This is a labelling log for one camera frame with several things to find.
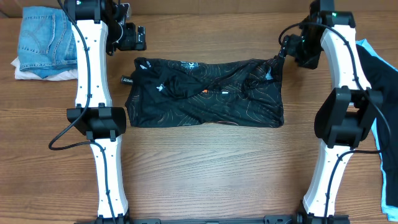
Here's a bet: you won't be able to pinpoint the black printed cycling jersey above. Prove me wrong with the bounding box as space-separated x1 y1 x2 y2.
125 56 284 128

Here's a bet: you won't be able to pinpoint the black and light-blue garment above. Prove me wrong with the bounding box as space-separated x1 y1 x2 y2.
356 39 397 222

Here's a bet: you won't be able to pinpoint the folded blue jeans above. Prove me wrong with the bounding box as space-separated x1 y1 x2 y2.
17 6 77 70

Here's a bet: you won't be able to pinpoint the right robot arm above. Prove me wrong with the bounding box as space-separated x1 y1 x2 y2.
264 0 385 223

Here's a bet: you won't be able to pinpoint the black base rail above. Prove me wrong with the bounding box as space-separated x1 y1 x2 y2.
74 214 296 224

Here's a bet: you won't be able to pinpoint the folded white cloth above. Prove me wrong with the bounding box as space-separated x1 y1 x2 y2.
11 57 78 82

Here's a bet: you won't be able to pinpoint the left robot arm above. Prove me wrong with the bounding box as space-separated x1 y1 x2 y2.
63 0 146 223

